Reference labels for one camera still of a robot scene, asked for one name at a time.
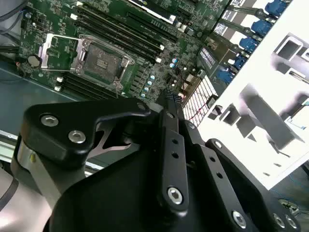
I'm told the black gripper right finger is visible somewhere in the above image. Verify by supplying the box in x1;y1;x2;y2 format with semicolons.
172;94;301;232

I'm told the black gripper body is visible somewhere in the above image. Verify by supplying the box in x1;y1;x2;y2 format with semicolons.
49;145;227;232

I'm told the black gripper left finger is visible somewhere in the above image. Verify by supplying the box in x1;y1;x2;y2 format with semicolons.
21;88;190;216

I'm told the metal socket cover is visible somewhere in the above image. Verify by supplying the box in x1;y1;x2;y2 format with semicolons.
38;33;85;73

